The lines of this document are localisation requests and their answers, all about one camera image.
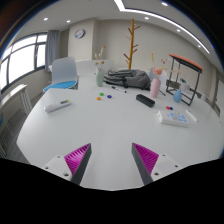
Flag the grey backpack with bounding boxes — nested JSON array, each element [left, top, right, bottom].
[[104, 69, 151, 90]]

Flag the grey curtain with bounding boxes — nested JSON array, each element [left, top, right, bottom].
[[45, 30, 59, 72]]

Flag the green ceramic vase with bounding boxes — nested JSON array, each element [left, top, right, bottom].
[[96, 70, 104, 87]]

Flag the pink ceramic vase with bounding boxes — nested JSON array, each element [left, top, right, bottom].
[[150, 78, 161, 98]]

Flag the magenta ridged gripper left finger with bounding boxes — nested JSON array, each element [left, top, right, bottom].
[[64, 143, 92, 185]]

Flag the wooden coat tree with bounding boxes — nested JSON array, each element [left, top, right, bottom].
[[123, 18, 141, 69]]

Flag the white chair blue cushion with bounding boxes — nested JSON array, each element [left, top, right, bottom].
[[43, 57, 78, 92]]

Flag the black metal rack orange top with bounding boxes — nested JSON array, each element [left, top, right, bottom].
[[166, 54, 203, 106]]

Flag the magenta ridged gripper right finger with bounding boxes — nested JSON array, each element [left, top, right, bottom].
[[132, 143, 159, 185]]

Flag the white charger cable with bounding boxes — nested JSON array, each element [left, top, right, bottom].
[[185, 109, 198, 123]]

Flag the blue ceramic vase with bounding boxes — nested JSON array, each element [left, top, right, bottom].
[[173, 89, 182, 103]]

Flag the white vase behind pink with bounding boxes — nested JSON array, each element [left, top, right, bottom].
[[159, 70, 167, 90]]

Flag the black rectangular case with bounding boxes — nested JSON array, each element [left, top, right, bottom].
[[136, 94, 155, 107]]

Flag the round wall clock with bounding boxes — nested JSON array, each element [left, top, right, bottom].
[[75, 29, 85, 39]]

